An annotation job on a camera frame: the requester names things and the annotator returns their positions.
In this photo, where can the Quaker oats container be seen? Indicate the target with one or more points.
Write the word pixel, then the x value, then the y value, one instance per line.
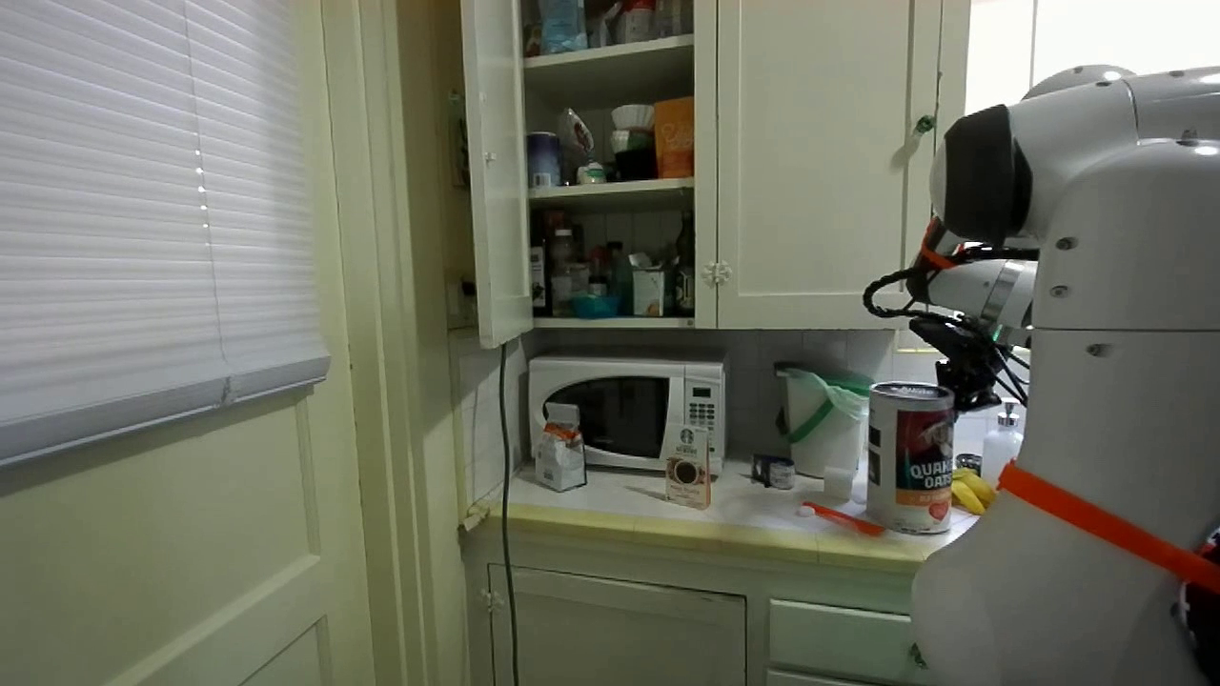
pixel 908 459

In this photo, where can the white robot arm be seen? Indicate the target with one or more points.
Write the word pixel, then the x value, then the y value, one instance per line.
pixel 1082 225

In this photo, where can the white microwave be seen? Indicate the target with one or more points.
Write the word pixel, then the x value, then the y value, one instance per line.
pixel 627 404

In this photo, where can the small white carton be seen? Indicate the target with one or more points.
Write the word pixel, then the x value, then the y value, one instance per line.
pixel 556 449

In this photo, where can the white tub green lid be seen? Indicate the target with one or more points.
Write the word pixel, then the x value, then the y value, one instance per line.
pixel 824 419

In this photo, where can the orange spatula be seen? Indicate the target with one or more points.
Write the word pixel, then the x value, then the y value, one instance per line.
pixel 845 519

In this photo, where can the white cabinet door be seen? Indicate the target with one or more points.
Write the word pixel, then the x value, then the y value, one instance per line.
pixel 495 168

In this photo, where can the white window blind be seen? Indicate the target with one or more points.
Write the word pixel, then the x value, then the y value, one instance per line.
pixel 152 214

